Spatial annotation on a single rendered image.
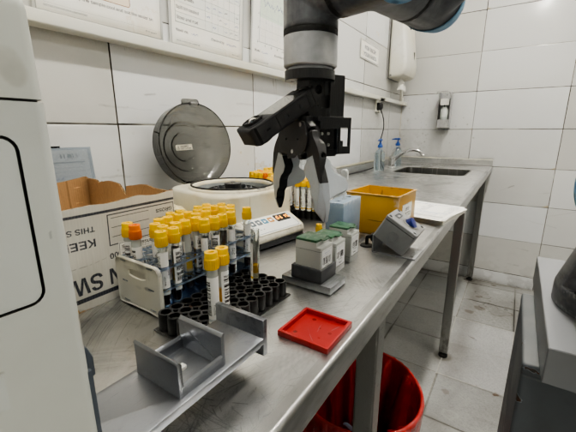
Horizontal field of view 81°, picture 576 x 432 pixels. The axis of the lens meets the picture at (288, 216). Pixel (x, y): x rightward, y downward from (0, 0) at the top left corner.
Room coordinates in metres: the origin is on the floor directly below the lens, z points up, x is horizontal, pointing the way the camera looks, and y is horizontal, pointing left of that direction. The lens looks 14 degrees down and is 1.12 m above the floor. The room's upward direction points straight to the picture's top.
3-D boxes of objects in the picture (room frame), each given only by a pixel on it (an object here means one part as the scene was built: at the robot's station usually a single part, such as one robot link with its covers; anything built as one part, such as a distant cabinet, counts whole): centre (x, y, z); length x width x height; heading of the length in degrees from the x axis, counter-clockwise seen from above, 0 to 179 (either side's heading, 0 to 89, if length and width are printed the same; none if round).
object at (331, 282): (0.52, -0.04, 0.89); 0.09 x 0.05 x 0.04; 55
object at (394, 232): (0.68, -0.21, 0.92); 0.13 x 0.07 x 0.08; 56
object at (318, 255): (0.52, -0.04, 0.92); 0.05 x 0.04 x 0.06; 55
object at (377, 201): (0.84, -0.24, 0.93); 0.13 x 0.13 x 0.10; 53
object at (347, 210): (0.73, -0.12, 0.92); 0.10 x 0.07 x 0.10; 148
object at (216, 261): (0.43, 0.08, 0.93); 0.17 x 0.09 x 0.11; 147
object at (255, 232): (0.48, 0.05, 0.93); 0.01 x 0.01 x 0.10
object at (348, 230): (0.63, -0.11, 0.91); 0.05 x 0.04 x 0.07; 56
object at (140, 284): (0.51, 0.15, 0.91); 0.20 x 0.10 x 0.07; 146
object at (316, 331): (0.38, -0.03, 0.88); 0.07 x 0.07 x 0.01; 56
